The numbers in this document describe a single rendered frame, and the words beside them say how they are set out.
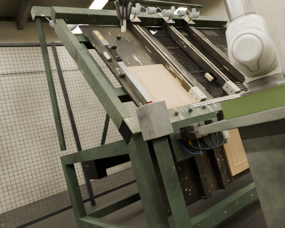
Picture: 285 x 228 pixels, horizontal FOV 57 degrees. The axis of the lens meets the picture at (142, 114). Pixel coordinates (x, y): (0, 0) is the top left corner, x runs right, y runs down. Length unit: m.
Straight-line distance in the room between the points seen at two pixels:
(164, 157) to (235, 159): 1.16
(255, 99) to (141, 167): 0.71
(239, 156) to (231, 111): 1.25
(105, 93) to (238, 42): 0.90
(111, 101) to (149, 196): 0.59
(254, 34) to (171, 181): 0.78
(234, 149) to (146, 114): 1.27
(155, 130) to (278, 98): 0.56
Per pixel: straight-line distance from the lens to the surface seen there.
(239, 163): 2.48
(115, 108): 1.58
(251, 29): 1.07
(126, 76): 1.88
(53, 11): 2.33
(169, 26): 2.79
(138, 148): 1.51
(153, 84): 1.94
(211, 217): 1.86
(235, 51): 1.05
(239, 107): 1.25
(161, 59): 2.22
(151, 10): 2.61
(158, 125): 1.33
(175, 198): 1.40
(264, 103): 1.19
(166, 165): 1.37
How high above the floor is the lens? 0.79
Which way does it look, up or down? 4 degrees up
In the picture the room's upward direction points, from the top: 15 degrees counter-clockwise
